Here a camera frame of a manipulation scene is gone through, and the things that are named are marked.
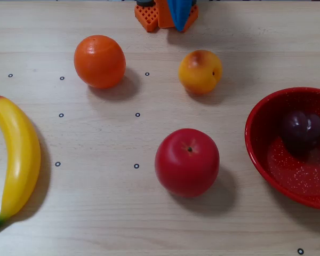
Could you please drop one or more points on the yellow banana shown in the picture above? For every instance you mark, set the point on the yellow banana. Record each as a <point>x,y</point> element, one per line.
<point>18,160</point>

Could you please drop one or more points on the yellow orange peach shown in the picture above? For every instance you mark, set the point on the yellow orange peach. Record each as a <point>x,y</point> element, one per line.
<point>200,72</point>

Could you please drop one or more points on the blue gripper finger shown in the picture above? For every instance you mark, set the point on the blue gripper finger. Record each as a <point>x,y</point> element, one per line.
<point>180,13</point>

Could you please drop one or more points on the orange fruit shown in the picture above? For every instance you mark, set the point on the orange fruit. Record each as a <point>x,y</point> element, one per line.
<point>100,62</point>

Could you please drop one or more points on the dark purple plum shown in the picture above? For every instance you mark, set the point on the dark purple plum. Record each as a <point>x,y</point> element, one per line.
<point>301,130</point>

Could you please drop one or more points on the red apple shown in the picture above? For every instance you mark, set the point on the red apple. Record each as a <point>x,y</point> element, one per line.
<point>186,164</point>

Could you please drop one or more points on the red speckled bowl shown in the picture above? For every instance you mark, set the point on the red speckled bowl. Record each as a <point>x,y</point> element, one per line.
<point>296,181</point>

